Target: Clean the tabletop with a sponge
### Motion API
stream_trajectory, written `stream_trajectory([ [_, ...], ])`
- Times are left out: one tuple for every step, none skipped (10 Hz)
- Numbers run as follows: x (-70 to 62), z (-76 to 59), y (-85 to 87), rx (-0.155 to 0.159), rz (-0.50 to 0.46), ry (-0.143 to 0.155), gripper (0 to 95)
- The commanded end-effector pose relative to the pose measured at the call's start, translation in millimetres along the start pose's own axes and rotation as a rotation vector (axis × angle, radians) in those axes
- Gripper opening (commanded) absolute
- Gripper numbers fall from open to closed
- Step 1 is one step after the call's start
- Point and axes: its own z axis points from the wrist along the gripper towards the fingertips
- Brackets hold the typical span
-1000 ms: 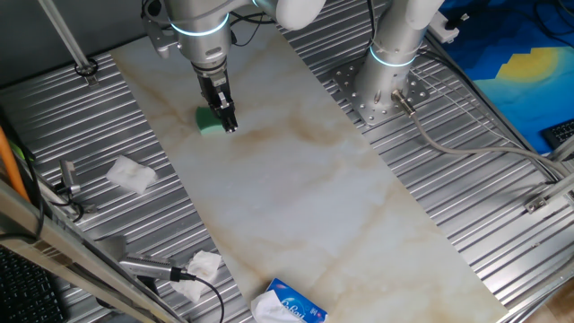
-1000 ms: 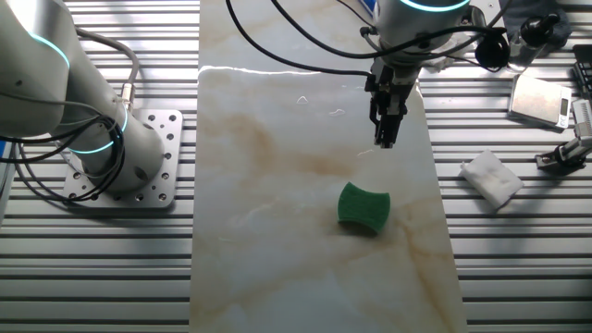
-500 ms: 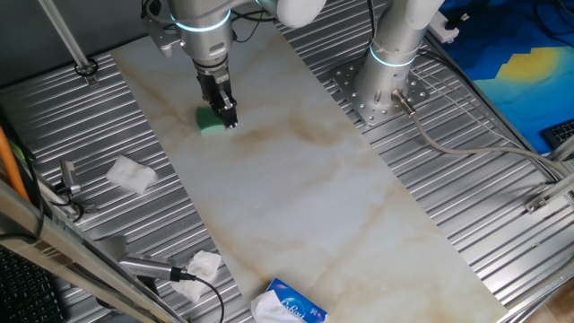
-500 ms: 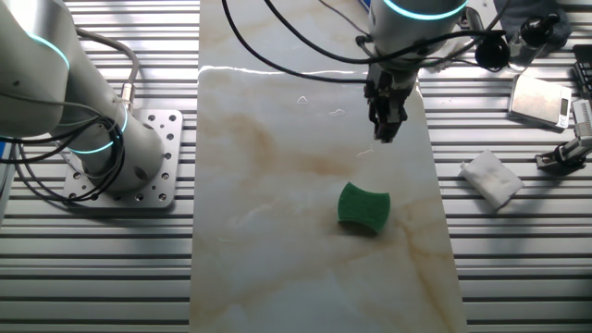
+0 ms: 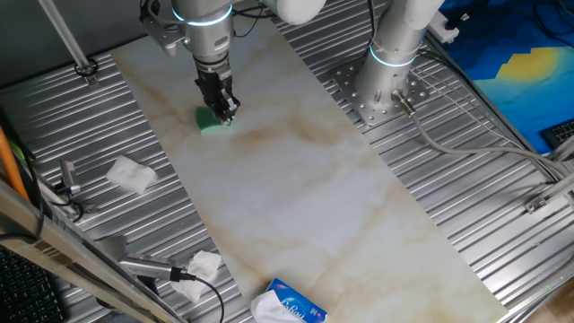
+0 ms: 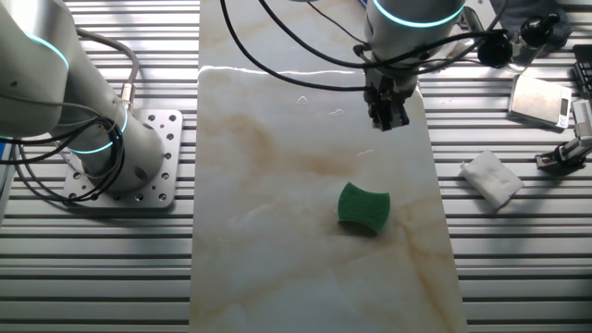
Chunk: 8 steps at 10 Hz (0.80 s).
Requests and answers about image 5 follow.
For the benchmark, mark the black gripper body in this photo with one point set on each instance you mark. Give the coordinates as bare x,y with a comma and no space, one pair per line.
215,85

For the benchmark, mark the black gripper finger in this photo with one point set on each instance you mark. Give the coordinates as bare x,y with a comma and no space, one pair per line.
232,105
220,112

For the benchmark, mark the green sponge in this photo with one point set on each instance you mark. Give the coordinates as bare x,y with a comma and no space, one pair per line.
205,125

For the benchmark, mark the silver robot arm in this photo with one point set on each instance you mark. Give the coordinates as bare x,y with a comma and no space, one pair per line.
390,45

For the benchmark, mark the crumpled white tissue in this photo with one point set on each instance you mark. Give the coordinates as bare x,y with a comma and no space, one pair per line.
202,267
130,175

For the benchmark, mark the beige marble slab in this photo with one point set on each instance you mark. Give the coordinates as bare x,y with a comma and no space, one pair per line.
291,202

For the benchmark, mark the aluminium pole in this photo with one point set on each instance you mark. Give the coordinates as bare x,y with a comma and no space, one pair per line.
63,31

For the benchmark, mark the white facial tissue sheet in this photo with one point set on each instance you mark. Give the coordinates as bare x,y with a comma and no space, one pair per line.
271,309

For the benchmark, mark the blue tissue pack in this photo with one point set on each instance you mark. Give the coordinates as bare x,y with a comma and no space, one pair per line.
298,302

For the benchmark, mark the orange pole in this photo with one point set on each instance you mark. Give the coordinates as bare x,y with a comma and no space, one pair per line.
10,166

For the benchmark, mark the white power strip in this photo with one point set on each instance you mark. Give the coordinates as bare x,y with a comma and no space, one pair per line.
441,29

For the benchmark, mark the black keyboard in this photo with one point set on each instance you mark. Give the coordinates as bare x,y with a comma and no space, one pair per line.
560,132
27,291

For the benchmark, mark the blue and yellow mat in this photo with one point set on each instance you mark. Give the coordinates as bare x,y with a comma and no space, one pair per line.
515,94

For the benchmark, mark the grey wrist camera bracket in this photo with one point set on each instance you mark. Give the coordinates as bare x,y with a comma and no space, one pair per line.
163,33

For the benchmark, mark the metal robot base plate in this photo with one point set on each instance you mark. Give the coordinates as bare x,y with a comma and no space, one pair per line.
359,96

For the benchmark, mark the grey depth camera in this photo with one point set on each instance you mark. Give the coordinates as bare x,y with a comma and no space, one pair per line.
143,267

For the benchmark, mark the aluminium frame beam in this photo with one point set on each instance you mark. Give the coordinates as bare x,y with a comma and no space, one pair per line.
58,251

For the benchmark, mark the aluminium profile with bracket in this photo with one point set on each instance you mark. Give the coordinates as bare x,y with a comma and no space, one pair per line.
536,205

